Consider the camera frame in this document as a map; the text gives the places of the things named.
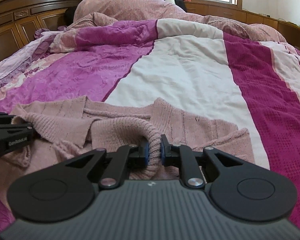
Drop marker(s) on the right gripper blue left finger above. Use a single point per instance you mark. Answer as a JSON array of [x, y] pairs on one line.
[[118, 165]]

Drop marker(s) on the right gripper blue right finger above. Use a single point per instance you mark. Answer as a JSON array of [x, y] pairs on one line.
[[183, 158]]

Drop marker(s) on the pink knitted sweater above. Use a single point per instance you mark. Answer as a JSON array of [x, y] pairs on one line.
[[72, 127]]

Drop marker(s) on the lilac floral pillow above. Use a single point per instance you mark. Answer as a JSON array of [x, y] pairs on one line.
[[21, 60]]

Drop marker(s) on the magenta white patchwork quilt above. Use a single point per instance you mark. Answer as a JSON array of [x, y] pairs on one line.
[[193, 66]]

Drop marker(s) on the dark wooden headboard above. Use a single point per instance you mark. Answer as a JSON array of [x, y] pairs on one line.
[[20, 19]]

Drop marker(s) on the pink fleece blanket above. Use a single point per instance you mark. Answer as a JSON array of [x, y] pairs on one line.
[[106, 12]]

